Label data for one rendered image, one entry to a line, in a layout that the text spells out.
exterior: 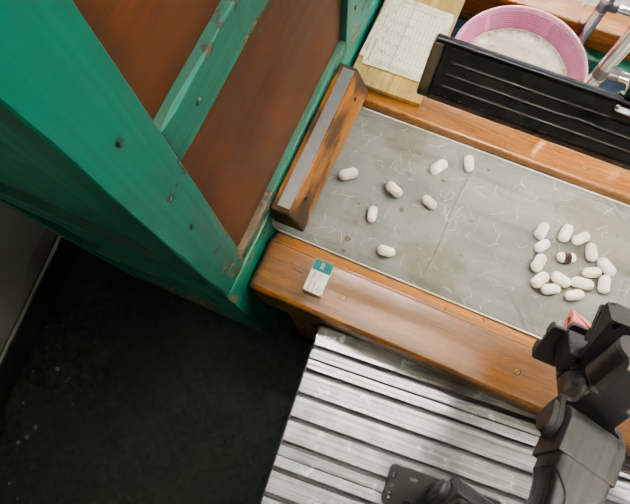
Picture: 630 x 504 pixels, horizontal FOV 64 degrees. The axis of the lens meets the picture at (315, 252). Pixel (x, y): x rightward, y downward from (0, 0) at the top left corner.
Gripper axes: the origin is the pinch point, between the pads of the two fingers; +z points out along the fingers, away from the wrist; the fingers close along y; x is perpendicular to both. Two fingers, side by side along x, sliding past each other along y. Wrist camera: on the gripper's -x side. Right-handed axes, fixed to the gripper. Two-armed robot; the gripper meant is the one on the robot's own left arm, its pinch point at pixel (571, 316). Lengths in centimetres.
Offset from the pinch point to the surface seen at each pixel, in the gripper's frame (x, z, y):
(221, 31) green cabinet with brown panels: -31, -27, 50
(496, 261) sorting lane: 3.5, 13.3, 10.9
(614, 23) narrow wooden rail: -34, 53, 6
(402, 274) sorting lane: 9.3, 6.6, 25.6
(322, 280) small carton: 10.9, -2.1, 38.1
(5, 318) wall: 81, 10, 125
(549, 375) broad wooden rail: 12.0, -0.4, -2.8
